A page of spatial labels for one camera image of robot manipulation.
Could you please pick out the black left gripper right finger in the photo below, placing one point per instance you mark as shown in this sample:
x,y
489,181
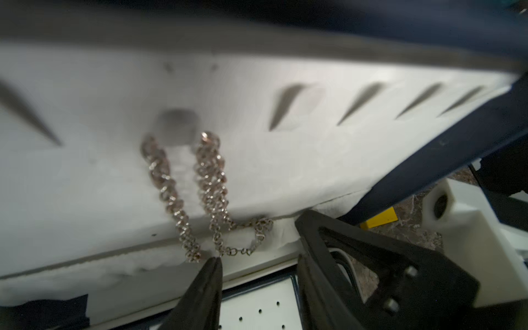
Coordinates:
x,y
321,306

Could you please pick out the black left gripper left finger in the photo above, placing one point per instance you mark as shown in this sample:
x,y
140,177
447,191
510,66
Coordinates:
x,y
200,306

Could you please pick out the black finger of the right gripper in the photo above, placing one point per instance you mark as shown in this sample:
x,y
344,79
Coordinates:
x,y
418,288

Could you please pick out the yellow block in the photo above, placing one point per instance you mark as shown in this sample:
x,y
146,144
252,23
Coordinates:
x,y
386,217

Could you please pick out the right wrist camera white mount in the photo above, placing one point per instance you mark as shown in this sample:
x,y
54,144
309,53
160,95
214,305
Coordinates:
x,y
493,253

